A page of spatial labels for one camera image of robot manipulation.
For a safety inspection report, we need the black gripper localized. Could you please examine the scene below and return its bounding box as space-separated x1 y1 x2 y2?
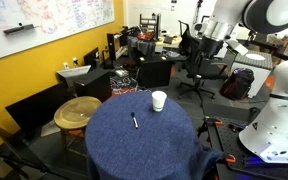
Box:
198 35 226 59

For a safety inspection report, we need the white marker with black cap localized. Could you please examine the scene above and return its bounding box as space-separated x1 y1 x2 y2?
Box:
130 112 139 130

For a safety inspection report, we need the black perforated robot base table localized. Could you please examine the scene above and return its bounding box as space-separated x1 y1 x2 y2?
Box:
206 116 288 180

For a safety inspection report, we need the white paper cup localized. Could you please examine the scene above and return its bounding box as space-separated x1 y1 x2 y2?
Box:
151 90 168 113

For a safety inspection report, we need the black mesh office chair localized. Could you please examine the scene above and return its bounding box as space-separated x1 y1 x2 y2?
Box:
177 20 229 101

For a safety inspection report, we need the light wooden desk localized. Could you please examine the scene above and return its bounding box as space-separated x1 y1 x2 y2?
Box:
155 34 184 48

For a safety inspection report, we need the black and red backpack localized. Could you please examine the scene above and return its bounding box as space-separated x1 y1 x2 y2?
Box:
219 67 255 101

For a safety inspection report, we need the white cabinet with grey top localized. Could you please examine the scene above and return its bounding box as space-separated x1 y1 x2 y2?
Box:
230 51 274 99

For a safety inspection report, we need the black box desk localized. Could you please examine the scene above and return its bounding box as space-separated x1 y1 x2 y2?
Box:
138 54 174 89

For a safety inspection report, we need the grey cloth covered table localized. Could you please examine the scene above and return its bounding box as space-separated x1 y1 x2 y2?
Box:
127 35 157 57

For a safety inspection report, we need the orange clamp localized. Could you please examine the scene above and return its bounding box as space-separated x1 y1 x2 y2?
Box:
223 153 237 164
203 116 224 127

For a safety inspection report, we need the white power strip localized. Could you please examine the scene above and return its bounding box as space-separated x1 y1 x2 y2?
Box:
115 68 129 78

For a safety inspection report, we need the black computer tower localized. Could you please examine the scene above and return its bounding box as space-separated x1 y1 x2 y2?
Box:
106 32 119 61

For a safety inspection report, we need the small black monitor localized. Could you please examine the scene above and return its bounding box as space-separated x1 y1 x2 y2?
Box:
83 47 101 70

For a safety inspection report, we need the black cabinet with white top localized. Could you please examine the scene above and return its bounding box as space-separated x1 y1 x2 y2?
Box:
56 65 112 103

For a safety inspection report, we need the blue table cloth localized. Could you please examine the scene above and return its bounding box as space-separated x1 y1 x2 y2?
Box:
84 91 223 180

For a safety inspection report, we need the round wooden stool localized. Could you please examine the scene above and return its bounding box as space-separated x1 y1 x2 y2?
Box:
53 96 102 158

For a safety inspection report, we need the large black flat monitor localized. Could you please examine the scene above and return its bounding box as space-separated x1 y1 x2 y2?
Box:
4 81 73 136

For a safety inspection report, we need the black tripod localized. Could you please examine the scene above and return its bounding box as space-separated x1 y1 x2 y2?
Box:
0 122 53 180

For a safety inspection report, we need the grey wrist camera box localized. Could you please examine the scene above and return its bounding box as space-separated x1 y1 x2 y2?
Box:
225 38 249 56

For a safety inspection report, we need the black wire shelf rack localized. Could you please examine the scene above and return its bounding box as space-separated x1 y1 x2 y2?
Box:
139 13 162 35

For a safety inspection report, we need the tangle of floor cables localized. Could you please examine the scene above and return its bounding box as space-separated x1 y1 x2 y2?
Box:
110 76 143 96

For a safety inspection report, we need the wall whiteboard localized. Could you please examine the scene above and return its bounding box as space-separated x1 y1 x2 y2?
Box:
0 0 116 64

